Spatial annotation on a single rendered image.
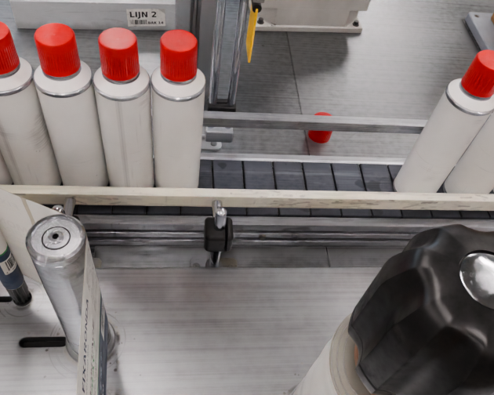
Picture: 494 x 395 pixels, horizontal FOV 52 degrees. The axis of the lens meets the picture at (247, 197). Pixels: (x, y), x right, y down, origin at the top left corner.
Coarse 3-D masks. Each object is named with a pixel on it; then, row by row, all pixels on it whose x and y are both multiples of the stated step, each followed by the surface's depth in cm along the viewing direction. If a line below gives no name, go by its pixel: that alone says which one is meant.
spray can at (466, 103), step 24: (480, 72) 48; (456, 96) 51; (480, 96) 50; (432, 120) 54; (456, 120) 52; (480, 120) 51; (432, 144) 55; (456, 144) 54; (408, 168) 60; (432, 168) 57; (408, 192) 62; (432, 192) 61
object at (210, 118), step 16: (208, 112) 57; (224, 112) 57; (240, 112) 57; (256, 128) 58; (272, 128) 58; (288, 128) 58; (304, 128) 58; (320, 128) 59; (336, 128) 59; (352, 128) 59; (368, 128) 59; (384, 128) 59; (400, 128) 60; (416, 128) 60
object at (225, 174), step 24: (216, 168) 63; (240, 168) 63; (264, 168) 64; (288, 168) 64; (312, 168) 65; (336, 168) 65; (360, 168) 66; (384, 168) 66; (264, 216) 61; (288, 216) 60; (312, 216) 60; (336, 216) 61; (360, 216) 61; (384, 216) 61; (408, 216) 62; (432, 216) 62; (456, 216) 63; (480, 216) 63
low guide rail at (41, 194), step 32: (32, 192) 53; (64, 192) 54; (96, 192) 54; (128, 192) 55; (160, 192) 55; (192, 192) 56; (224, 192) 56; (256, 192) 57; (288, 192) 57; (320, 192) 58; (352, 192) 58; (384, 192) 59
